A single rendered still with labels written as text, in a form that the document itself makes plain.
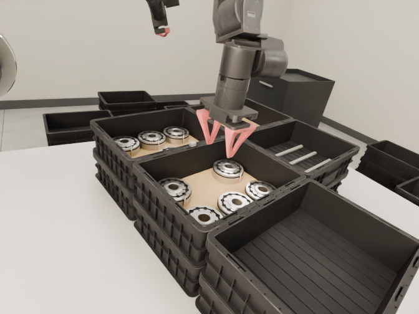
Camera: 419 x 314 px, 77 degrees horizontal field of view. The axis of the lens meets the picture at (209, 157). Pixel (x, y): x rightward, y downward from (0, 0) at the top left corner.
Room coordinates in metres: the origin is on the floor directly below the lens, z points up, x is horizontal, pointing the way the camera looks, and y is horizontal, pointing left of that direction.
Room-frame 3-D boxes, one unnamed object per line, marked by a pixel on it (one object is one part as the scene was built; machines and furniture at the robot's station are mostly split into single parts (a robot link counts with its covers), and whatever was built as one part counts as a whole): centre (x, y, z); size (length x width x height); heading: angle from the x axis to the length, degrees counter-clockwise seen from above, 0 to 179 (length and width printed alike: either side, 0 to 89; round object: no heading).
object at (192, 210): (0.48, -0.01, 0.86); 0.10 x 0.10 x 0.01
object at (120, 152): (0.82, 0.17, 0.92); 0.40 x 0.30 x 0.02; 136
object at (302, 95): (2.45, -0.62, 0.45); 0.62 x 0.45 x 0.90; 126
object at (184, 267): (0.61, -0.04, 0.76); 0.40 x 0.30 x 0.12; 136
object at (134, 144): (0.80, 0.30, 0.86); 0.10 x 0.10 x 0.01
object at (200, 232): (0.61, -0.04, 0.92); 0.40 x 0.30 x 0.02; 136
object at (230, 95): (0.49, -0.02, 1.17); 0.10 x 0.07 x 0.07; 45
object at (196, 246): (0.61, -0.04, 0.87); 0.40 x 0.30 x 0.11; 136
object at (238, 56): (0.49, -0.03, 1.23); 0.07 x 0.06 x 0.07; 126
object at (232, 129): (0.47, -0.03, 1.10); 0.07 x 0.07 x 0.09; 45
